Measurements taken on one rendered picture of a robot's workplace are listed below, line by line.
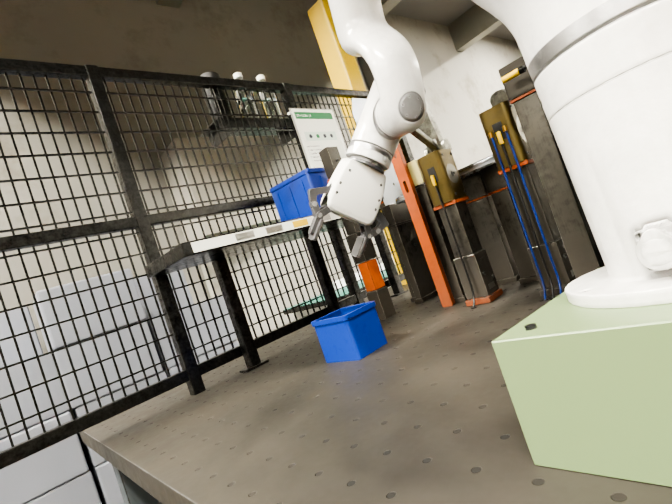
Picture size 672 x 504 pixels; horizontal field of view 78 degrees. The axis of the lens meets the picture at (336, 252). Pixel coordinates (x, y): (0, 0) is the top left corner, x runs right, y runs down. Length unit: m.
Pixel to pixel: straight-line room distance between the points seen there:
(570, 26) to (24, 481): 2.16
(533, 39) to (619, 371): 0.25
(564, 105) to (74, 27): 3.95
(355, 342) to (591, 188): 0.55
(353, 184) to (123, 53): 3.50
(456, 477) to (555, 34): 0.35
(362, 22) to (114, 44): 3.47
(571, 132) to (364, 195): 0.45
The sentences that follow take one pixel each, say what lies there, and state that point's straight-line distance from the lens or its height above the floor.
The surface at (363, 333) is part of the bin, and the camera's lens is 0.83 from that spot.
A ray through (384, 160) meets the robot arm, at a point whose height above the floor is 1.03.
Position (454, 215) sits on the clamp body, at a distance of 0.96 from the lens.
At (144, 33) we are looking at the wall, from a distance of 4.31.
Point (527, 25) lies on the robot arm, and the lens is 0.40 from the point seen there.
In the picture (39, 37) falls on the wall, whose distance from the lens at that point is 4.02.
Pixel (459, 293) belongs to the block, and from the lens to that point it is 1.06.
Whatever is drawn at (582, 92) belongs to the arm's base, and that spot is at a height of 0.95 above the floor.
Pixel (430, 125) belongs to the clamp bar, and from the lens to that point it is 1.01.
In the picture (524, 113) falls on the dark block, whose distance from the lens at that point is 0.83.
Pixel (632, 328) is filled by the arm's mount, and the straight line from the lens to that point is 0.30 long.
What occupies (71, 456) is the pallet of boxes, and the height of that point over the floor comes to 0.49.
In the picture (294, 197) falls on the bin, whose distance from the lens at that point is 1.20.
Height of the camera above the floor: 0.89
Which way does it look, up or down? 1 degrees up
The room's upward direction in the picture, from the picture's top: 19 degrees counter-clockwise
